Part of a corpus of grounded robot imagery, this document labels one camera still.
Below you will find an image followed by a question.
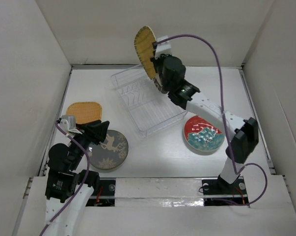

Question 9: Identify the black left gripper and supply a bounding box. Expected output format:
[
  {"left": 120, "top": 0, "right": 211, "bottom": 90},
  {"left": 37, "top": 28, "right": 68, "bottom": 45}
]
[{"left": 70, "top": 118, "right": 109, "bottom": 169}]

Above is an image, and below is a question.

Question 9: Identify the cream plate with brown rim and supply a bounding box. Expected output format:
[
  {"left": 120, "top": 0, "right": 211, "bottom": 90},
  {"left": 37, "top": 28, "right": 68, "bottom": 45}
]
[{"left": 154, "top": 74, "right": 167, "bottom": 94}]

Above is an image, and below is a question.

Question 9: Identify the red plate with teal flower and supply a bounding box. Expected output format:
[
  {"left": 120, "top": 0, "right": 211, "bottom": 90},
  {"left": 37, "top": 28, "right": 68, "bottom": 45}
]
[{"left": 183, "top": 116, "right": 225, "bottom": 153}]

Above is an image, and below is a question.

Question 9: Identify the grey reindeer round plate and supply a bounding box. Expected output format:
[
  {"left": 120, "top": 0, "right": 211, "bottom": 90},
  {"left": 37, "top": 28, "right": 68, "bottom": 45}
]
[{"left": 87, "top": 130, "right": 129, "bottom": 171}]

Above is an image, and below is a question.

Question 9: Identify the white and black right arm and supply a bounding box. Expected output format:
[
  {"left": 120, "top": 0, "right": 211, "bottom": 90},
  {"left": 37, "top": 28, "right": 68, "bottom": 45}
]
[{"left": 150, "top": 55, "right": 259, "bottom": 193}]

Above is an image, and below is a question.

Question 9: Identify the yellow green-rimmed square plate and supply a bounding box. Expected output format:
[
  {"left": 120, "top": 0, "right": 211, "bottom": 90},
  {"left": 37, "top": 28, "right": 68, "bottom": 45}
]
[{"left": 134, "top": 26, "right": 156, "bottom": 80}]

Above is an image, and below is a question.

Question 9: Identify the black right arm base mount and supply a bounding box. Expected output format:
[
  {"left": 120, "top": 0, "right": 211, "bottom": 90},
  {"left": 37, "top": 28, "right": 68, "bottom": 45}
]
[{"left": 198, "top": 178, "right": 249, "bottom": 206}]

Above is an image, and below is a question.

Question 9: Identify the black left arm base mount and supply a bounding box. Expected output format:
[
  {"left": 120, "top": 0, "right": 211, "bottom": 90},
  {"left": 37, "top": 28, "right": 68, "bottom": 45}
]
[{"left": 86, "top": 178, "right": 116, "bottom": 207}]

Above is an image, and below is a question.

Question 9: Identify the orange woven square plate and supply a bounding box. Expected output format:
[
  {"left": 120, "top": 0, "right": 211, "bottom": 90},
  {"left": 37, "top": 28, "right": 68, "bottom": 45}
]
[{"left": 66, "top": 102, "right": 102, "bottom": 124}]

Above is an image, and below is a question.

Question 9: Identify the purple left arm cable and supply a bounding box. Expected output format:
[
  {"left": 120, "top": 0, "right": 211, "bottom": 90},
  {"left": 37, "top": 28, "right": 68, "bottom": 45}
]
[{"left": 38, "top": 120, "right": 91, "bottom": 236}]

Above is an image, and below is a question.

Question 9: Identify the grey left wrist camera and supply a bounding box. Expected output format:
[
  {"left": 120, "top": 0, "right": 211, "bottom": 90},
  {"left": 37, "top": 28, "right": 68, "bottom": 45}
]
[{"left": 59, "top": 115, "right": 76, "bottom": 132}]

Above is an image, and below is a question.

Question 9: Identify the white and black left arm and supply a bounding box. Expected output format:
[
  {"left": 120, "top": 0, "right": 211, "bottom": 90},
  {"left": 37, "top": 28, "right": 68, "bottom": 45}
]
[{"left": 40, "top": 117, "right": 109, "bottom": 236}]

